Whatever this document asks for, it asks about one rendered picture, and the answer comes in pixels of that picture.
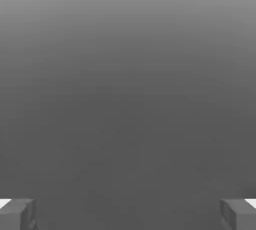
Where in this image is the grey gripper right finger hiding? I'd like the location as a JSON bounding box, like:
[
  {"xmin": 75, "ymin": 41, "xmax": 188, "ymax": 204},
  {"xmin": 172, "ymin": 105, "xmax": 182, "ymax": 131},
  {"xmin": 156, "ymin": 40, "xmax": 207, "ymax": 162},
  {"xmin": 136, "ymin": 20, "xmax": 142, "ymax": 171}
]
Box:
[{"xmin": 219, "ymin": 198, "xmax": 256, "ymax": 230}]

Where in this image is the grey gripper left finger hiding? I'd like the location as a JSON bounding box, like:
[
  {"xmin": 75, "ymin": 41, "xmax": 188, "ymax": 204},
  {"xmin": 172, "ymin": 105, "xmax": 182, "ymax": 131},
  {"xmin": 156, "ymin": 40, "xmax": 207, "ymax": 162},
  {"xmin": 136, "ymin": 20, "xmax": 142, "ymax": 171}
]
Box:
[{"xmin": 0, "ymin": 198, "xmax": 38, "ymax": 230}]

